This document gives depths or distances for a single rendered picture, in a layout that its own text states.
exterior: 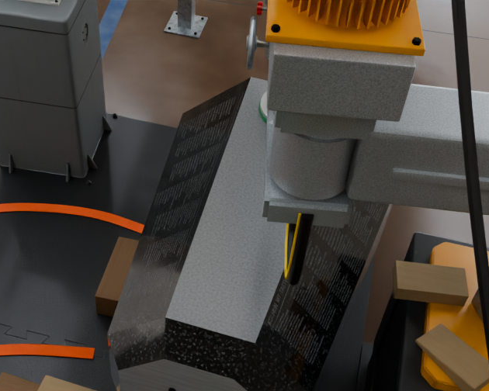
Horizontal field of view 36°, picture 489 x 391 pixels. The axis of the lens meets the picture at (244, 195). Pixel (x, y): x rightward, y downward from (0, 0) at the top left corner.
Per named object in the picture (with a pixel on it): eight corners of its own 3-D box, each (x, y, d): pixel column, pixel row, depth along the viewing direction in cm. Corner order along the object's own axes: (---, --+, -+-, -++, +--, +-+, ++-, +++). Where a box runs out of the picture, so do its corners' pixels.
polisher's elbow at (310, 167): (349, 147, 183) (365, 84, 169) (350, 207, 170) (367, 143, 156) (271, 139, 183) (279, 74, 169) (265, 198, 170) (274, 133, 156)
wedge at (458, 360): (494, 378, 201) (500, 369, 197) (468, 398, 196) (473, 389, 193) (440, 324, 211) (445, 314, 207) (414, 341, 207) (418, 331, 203)
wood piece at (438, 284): (460, 278, 222) (465, 267, 219) (463, 306, 216) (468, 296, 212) (392, 270, 222) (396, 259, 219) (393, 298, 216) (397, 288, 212)
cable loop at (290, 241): (296, 299, 195) (313, 219, 171) (282, 299, 195) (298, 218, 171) (296, 230, 210) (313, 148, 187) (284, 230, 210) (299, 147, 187)
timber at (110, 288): (119, 254, 315) (119, 236, 306) (148, 260, 314) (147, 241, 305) (96, 313, 295) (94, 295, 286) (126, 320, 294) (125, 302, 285)
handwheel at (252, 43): (278, 83, 217) (283, 39, 206) (243, 80, 217) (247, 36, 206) (279, 50, 227) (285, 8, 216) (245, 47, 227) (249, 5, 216)
